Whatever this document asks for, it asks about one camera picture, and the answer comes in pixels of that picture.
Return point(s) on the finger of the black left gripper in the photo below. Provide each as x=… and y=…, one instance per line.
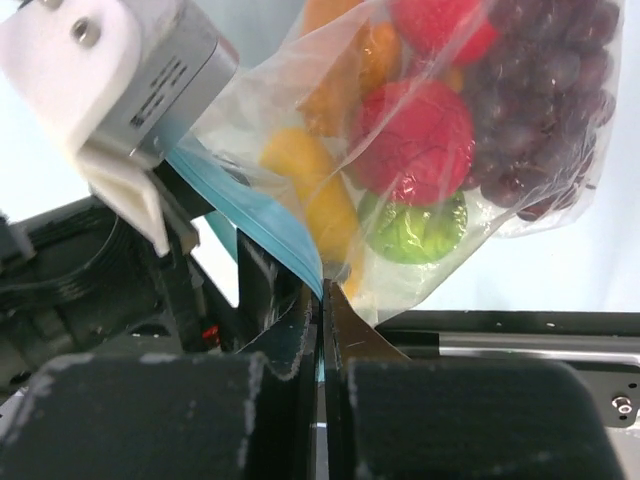
x=271, y=299

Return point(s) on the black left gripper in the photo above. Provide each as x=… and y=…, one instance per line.
x=79, y=278

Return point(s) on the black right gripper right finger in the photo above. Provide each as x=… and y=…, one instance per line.
x=390, y=416

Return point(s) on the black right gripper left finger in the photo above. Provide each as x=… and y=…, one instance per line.
x=246, y=415

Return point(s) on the yellow fake lemon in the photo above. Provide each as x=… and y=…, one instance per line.
x=327, y=207

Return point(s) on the clear zip top bag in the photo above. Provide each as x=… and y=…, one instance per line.
x=220, y=159

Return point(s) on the red fake apple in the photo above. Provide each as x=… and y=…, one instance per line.
x=425, y=147

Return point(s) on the orange fake food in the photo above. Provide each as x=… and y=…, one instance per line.
x=371, y=57

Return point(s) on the green fake fruit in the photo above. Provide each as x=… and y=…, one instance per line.
x=413, y=235

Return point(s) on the red fake tomato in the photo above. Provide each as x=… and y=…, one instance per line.
x=460, y=26

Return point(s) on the purple fake grapes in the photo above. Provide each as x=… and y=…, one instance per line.
x=539, y=101

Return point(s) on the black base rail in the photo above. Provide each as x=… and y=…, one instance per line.
x=602, y=346

